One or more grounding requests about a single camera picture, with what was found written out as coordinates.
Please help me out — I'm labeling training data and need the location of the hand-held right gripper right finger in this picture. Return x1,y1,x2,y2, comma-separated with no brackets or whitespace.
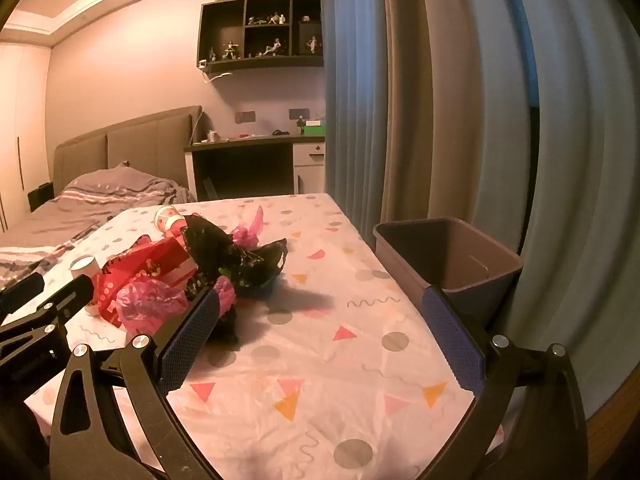
415,285,588,480

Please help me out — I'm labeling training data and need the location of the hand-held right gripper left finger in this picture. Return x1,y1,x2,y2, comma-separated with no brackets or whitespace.
48,285,236,480

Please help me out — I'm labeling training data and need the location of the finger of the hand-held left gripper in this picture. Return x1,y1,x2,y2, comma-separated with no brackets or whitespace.
0,274,47,313
0,276,96,348

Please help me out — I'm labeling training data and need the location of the orange printed paper cup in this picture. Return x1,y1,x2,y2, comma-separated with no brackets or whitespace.
70,255,103,317
154,205,187,239

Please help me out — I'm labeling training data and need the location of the pink plastic bag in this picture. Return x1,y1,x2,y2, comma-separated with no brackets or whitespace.
231,205,265,249
117,277,236,338

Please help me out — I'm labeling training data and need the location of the brown waste bin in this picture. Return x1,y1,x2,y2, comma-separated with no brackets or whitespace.
373,217,524,321

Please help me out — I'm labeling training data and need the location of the red plastic bag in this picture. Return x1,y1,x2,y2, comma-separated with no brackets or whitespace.
95,237,198,331

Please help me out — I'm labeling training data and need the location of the black plastic bag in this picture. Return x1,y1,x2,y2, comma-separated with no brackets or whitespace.
180,214,290,346

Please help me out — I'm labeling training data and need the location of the bed with striped bedding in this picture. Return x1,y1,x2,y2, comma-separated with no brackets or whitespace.
0,180,198,291

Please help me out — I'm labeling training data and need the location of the black bedside table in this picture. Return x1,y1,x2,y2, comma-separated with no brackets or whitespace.
28,183,53,212

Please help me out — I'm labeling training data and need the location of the grey striped pillow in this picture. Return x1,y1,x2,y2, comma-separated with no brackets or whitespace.
59,162,178,201

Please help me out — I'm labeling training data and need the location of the padded bed headboard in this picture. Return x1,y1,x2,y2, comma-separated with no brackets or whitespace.
53,105,203,196

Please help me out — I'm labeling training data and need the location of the dark and white desk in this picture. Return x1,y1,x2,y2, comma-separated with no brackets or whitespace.
184,132,326,201

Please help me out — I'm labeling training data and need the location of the white wardrobe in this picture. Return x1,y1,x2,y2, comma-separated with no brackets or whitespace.
0,42,51,233

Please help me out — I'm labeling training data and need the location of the pale sheer curtain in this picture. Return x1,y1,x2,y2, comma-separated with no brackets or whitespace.
465,0,640,411

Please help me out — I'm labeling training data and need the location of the beige curtain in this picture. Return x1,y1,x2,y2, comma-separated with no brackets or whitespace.
382,0,541,256

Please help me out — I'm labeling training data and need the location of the blue curtain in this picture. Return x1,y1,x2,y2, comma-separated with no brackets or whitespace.
319,0,391,221

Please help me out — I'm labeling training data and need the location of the row of figurines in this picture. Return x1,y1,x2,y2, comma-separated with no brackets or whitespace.
207,12,321,59

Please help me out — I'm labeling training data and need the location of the white cable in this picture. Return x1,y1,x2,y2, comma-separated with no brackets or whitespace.
199,60,234,84

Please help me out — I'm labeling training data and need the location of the dark wall shelf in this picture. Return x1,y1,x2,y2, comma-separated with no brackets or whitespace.
196,0,325,75

